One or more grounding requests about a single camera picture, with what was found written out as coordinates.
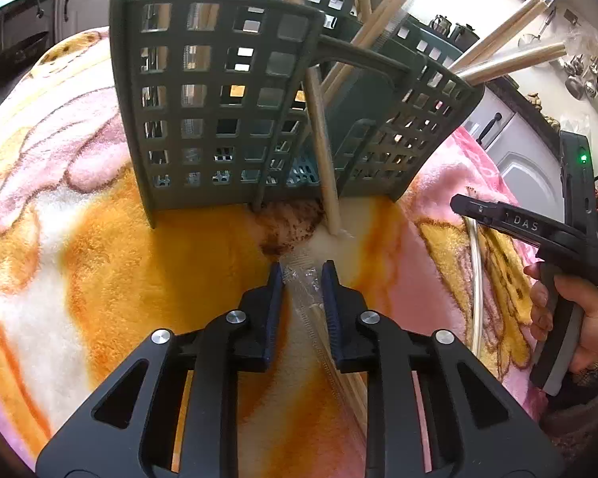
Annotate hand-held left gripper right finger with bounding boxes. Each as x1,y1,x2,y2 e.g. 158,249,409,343
323,260,565,478

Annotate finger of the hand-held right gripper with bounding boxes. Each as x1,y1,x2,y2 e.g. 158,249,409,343
450,194,574,247

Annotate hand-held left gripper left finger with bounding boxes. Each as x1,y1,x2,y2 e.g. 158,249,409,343
35,261,285,478

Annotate chopstick pair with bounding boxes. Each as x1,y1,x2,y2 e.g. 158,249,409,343
285,253,370,440
448,0,570,86

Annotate pile of chopsticks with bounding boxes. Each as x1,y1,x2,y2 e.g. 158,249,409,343
149,0,442,238

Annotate dark grey utensil basket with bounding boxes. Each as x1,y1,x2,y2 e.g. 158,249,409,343
108,0,485,231

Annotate hanging metal kitchen utensils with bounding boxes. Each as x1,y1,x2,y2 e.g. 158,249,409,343
518,5,598,116

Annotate white kitchen cabinets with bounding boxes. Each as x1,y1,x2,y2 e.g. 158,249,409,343
458,84,566,222

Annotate dark kitchen countertop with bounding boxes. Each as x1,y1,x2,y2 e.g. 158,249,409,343
483,74,569,135

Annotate pink bear printed blanket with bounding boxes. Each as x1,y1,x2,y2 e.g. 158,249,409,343
0,27,579,478

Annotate white cabinet door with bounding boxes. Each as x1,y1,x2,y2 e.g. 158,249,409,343
55,0,116,47

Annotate black frying pan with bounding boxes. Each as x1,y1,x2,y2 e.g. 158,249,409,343
0,31,51,76

